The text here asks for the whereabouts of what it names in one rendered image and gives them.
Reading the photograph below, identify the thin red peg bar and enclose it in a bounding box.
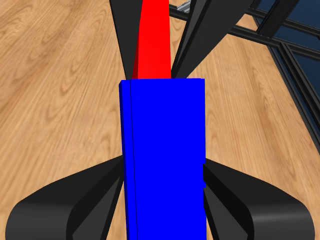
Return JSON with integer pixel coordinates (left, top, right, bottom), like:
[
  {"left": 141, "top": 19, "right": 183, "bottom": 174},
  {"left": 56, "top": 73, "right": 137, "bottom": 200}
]
[{"left": 131, "top": 0, "right": 172, "bottom": 80}]

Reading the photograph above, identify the blue hollow socket block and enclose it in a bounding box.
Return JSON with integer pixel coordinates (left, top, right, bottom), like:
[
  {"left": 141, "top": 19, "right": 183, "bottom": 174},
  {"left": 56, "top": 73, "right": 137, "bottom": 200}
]
[{"left": 118, "top": 78, "right": 208, "bottom": 240}]

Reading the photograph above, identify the black table frame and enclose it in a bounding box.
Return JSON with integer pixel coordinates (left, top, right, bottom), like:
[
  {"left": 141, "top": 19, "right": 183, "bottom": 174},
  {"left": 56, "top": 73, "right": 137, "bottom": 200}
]
[{"left": 168, "top": 0, "right": 320, "bottom": 151}]

